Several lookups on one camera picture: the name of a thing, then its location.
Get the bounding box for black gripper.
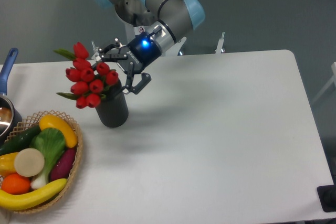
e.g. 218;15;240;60
91;32;161;94

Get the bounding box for red tulip bouquet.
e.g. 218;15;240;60
54;42;119;109

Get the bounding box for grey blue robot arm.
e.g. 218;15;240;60
94;0;205;96

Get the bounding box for dark grey ribbed vase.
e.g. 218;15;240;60
96;80;129;128

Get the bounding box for yellow squash upper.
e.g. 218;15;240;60
39;114;78;148

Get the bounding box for green bok choy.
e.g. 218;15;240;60
29;127;66;190

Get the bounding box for woven wicker basket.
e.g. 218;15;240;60
5;110;83;214

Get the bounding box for purple sweet potato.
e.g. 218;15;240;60
49;148;76;182

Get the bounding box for green cucumber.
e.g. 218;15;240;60
1;125;41;155

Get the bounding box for beige round disc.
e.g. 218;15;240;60
14;148;45;177

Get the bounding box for yellow bell pepper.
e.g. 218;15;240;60
0;152;18;177

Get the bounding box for orange fruit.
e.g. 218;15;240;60
1;173;30;195

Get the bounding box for yellow banana squash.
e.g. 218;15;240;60
1;178;67;211

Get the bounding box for white furniture piece right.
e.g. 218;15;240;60
312;62;335;105

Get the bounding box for black box at edge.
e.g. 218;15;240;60
317;185;335;212

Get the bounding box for white clamp post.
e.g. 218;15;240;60
215;32;226;54

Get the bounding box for blue handled saucepan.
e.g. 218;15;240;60
1;48;22;144

